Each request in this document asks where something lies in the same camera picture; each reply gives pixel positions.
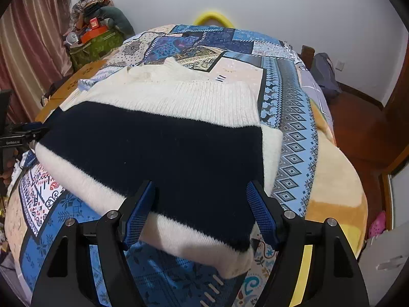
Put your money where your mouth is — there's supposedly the white wall socket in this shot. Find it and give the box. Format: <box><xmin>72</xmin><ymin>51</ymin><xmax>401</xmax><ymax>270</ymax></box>
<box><xmin>336</xmin><ymin>60</ymin><xmax>345</xmax><ymax>71</ymax></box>

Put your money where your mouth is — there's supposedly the cream and navy striped sweater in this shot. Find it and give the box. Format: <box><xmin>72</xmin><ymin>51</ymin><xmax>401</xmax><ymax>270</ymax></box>
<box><xmin>35</xmin><ymin>58</ymin><xmax>283</xmax><ymax>279</ymax></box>

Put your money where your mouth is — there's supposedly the orange red box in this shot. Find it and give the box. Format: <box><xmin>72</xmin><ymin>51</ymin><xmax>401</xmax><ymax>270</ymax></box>
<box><xmin>81</xmin><ymin>17</ymin><xmax>109</xmax><ymax>44</ymax></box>

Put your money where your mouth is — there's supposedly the pink striped curtain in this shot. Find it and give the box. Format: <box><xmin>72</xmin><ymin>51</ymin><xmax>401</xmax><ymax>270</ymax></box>
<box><xmin>1</xmin><ymin>0</ymin><xmax>73</xmax><ymax>123</ymax></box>

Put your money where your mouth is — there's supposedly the yellow curved foam tube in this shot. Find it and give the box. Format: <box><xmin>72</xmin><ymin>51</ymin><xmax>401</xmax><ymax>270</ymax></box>
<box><xmin>194</xmin><ymin>11</ymin><xmax>234</xmax><ymax>28</ymax></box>

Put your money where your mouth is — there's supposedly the grey backpack on floor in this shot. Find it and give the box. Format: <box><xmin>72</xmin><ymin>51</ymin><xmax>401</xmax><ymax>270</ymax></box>
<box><xmin>310</xmin><ymin>53</ymin><xmax>342</xmax><ymax>101</ymax></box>

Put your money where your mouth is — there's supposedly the wooden lap desk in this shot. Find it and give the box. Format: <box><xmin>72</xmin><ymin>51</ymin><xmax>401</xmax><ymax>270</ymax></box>
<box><xmin>35</xmin><ymin>60</ymin><xmax>107</xmax><ymax>122</ymax></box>

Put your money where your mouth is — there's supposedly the green fabric storage bag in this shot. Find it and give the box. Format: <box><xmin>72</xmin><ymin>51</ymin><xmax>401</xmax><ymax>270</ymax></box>
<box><xmin>69</xmin><ymin>29</ymin><xmax>124</xmax><ymax>71</ymax></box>

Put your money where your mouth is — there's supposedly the blue patchwork bed cover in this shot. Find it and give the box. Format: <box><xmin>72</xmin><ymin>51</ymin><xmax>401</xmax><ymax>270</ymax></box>
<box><xmin>1</xmin><ymin>25</ymin><xmax>333</xmax><ymax>306</ymax></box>

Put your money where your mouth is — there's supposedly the yellow fleece blanket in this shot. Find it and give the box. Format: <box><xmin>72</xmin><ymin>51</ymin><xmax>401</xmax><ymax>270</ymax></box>
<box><xmin>306</xmin><ymin>101</ymin><xmax>368</xmax><ymax>256</ymax></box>

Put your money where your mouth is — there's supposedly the pile of colourful clothes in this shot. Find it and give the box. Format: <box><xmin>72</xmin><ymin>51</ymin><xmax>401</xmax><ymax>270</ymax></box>
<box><xmin>69</xmin><ymin>0</ymin><xmax>114</xmax><ymax>28</ymax></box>

